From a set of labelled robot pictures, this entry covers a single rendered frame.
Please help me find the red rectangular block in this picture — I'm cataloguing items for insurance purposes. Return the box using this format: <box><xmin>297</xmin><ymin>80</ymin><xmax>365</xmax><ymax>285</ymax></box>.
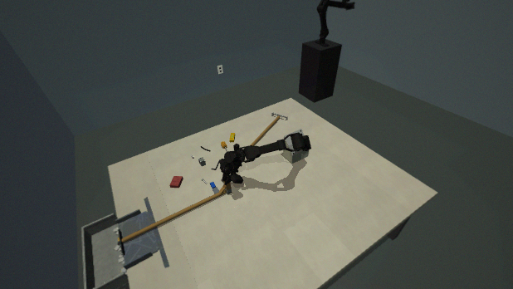
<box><xmin>170</xmin><ymin>176</ymin><xmax>183</xmax><ymax>188</ymax></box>

